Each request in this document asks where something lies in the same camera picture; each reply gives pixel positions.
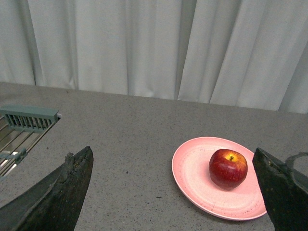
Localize red apple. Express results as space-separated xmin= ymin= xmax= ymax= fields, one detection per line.
xmin=208 ymin=149 xmax=248 ymax=190

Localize white curtain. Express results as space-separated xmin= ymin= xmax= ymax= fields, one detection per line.
xmin=0 ymin=0 xmax=308 ymax=114

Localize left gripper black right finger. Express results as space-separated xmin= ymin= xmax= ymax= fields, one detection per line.
xmin=253 ymin=148 xmax=308 ymax=231

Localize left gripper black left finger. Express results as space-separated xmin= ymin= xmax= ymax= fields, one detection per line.
xmin=0 ymin=146 xmax=94 ymax=231

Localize green metal dish rack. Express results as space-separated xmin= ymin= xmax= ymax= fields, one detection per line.
xmin=0 ymin=104 xmax=62 ymax=180

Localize pink plate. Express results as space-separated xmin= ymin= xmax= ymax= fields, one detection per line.
xmin=172 ymin=137 xmax=267 ymax=221

